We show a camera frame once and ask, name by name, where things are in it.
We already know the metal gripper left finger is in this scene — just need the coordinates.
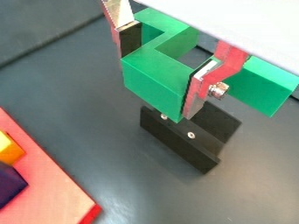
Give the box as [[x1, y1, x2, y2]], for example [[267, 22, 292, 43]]
[[100, 0, 143, 58]]

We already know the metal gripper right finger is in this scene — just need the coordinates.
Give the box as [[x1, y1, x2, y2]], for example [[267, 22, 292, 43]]
[[181, 40, 248, 119]]

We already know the green stepped object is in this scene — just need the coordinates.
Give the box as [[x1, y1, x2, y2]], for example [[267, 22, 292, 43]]
[[121, 8, 299, 123]]

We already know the black angle fixture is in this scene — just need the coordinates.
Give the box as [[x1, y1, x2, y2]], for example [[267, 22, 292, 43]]
[[140, 102, 241, 174]]

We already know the red board base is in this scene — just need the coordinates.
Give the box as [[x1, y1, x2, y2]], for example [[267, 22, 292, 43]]
[[0, 108, 101, 224]]

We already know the yellow long bar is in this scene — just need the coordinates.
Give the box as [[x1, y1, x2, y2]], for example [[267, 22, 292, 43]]
[[0, 130, 25, 165]]

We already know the blue block left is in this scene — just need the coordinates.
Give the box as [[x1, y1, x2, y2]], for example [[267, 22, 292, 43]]
[[0, 161, 28, 209]]

